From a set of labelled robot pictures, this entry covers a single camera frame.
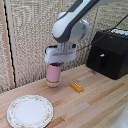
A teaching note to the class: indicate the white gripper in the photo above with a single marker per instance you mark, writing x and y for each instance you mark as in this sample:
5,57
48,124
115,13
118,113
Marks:
60,54

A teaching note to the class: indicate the pink mug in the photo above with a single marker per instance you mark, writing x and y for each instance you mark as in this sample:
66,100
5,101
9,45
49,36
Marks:
54,73

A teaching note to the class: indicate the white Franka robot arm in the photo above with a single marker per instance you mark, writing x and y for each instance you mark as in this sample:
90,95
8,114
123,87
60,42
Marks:
75,23

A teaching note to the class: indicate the yellow butter stick box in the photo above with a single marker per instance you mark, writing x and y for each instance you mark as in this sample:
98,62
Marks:
77,87

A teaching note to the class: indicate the black box appliance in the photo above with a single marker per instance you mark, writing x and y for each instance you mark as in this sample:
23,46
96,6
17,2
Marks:
108,55

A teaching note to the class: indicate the white floral rimmed plate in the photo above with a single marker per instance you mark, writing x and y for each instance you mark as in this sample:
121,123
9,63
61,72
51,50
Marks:
30,111

